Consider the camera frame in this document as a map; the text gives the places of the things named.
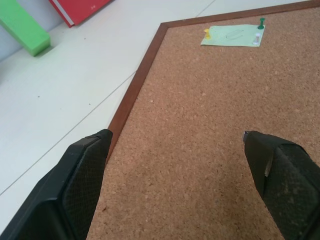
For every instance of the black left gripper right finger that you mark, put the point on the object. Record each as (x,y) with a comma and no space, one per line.
(287,185)

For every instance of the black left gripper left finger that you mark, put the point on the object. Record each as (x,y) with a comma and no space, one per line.
(75,190)

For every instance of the clear white push pin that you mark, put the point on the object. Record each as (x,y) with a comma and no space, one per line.
(256,39)

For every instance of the light green paper note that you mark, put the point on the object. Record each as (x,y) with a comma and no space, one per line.
(232,36)

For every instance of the green push pin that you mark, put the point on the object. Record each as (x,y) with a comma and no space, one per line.
(261,23)

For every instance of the yellow push pin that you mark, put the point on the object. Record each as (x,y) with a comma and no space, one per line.
(207,34)

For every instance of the green rectangular box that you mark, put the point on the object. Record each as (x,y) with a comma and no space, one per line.
(22,27)

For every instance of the red book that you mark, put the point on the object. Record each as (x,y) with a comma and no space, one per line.
(80,10)

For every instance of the cork board with wooden frame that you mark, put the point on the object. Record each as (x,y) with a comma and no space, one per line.
(200,125)

